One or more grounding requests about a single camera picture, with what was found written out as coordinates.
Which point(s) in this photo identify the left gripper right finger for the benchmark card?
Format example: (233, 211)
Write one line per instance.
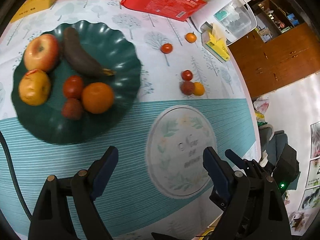
(238, 221)

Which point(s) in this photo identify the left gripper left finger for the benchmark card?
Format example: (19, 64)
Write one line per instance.
(51, 218)

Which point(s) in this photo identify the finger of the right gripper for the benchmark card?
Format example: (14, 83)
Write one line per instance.
(235, 159)

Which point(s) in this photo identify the small yellow orange fruit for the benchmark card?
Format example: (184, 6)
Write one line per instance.
(199, 89)

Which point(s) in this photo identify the dried lychee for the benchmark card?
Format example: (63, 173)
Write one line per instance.
(187, 87)
(72, 109)

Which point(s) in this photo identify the cherry tomato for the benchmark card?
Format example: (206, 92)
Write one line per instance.
(187, 75)
(166, 48)

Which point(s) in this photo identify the large red tomato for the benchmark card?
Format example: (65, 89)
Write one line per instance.
(73, 87)

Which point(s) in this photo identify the red apple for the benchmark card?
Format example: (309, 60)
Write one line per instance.
(42, 53)

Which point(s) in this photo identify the overripe dark banana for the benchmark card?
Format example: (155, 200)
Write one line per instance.
(78, 58)

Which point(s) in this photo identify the printed tree tablecloth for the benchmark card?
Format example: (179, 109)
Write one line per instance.
(132, 205)

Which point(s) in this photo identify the yellow tissue pack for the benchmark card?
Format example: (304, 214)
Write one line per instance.
(214, 40)

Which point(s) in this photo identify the large orange mandarin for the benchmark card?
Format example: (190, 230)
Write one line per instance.
(97, 97)

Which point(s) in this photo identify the small kumquat with stem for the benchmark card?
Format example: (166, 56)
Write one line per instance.
(190, 37)

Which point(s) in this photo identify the dark green scalloped plate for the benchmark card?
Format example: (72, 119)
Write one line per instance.
(111, 49)

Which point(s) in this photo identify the white sterilizer box appliance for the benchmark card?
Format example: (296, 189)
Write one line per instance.
(234, 17)

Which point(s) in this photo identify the yellow tin box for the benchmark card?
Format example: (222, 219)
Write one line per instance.
(32, 6)

